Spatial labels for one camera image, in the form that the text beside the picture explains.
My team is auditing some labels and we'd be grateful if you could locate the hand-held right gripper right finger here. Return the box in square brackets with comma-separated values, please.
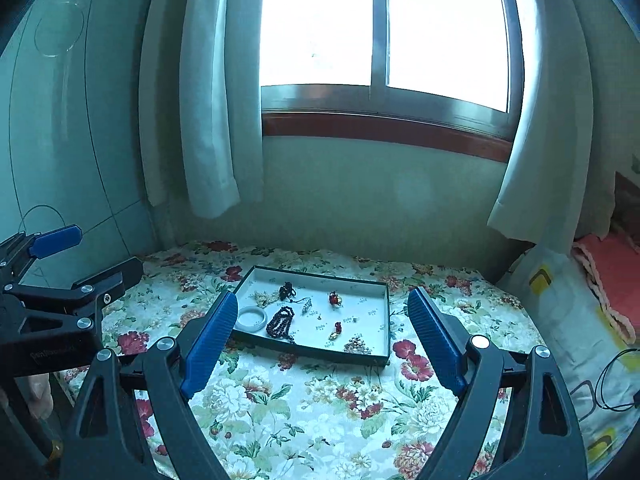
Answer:
[407, 287, 588, 480]

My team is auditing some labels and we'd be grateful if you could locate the white jade bangle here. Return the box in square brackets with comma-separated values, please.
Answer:
[236, 306, 267, 333]

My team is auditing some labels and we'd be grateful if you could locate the black knot gourd pendant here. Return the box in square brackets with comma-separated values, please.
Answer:
[277, 282, 313, 315]

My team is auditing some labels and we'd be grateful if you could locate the window with metal frame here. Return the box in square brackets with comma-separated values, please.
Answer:
[259, 0, 527, 141]

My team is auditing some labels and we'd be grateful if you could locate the white pillow with yellow print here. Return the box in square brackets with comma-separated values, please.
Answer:
[495, 245, 640, 473]

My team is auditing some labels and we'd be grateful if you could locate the dark red bead bracelet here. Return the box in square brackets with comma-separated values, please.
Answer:
[265, 305, 297, 345]

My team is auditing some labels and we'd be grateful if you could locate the green box with white lining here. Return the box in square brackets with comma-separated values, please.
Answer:
[226, 266, 392, 368]

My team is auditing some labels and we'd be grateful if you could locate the wooden window sill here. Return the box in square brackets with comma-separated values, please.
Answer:
[262, 110, 516, 163]

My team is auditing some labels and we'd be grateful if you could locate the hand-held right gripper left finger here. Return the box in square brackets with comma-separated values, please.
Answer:
[59, 290, 239, 480]

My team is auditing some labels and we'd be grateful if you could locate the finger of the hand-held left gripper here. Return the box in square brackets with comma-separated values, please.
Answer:
[0, 224, 84, 281]
[0, 256, 145, 323]

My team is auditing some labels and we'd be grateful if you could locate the pink blanket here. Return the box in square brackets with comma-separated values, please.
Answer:
[572, 232, 640, 346]

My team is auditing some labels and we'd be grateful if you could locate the person's left hand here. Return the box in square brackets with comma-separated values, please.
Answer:
[27, 372, 55, 420]

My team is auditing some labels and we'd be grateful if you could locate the black cable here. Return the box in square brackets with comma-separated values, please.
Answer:
[595, 347, 640, 413]

